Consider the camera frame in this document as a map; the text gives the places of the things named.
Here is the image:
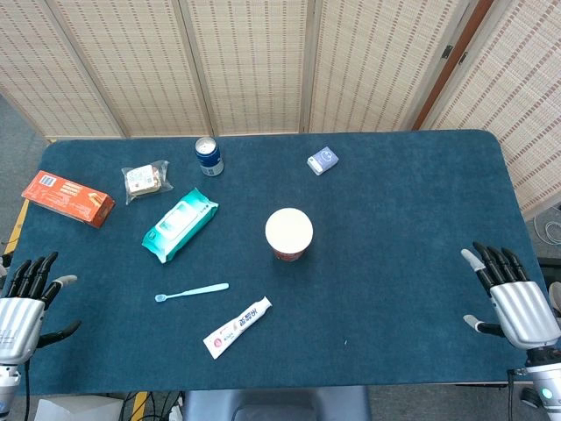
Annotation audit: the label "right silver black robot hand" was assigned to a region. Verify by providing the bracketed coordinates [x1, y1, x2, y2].
[460, 241, 561, 351]

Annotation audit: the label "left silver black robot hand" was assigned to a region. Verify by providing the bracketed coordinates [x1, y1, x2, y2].
[0, 251, 83, 366]

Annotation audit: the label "light blue toothbrush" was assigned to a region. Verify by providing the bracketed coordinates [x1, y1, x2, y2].
[154, 282, 231, 303]

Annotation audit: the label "white toothpaste tube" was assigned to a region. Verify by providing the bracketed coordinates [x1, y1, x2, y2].
[202, 296, 273, 360]

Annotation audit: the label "orange cardboard box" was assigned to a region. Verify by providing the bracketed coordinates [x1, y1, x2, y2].
[21, 169, 117, 230]

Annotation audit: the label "blue table cloth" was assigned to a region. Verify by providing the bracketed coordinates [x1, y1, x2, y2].
[0, 129, 554, 396]

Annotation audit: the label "teal wet wipes pack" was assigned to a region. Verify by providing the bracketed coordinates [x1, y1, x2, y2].
[141, 187, 220, 265]

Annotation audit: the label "sandwich in clear wrapper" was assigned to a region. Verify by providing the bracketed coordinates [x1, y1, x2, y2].
[120, 160, 174, 206]

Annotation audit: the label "red paper noodle cup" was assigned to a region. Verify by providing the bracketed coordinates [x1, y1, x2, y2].
[264, 208, 315, 264]

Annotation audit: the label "blue white drink can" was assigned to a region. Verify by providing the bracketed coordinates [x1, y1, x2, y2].
[195, 136, 225, 178]

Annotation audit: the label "small blue tissue pack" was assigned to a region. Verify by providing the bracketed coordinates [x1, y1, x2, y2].
[306, 145, 341, 176]

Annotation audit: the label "grey blue padded seat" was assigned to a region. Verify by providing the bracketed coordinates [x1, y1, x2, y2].
[181, 385, 372, 421]

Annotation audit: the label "bamboo folding screen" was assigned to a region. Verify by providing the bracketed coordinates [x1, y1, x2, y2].
[0, 0, 561, 220]

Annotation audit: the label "white coiled cable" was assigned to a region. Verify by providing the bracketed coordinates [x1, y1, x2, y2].
[532, 213, 561, 245]

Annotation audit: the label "black floor cables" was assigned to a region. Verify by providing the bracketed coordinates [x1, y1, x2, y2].
[120, 389, 185, 421]

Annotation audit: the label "brown wooden post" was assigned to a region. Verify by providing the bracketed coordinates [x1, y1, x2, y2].
[411, 0, 494, 132]

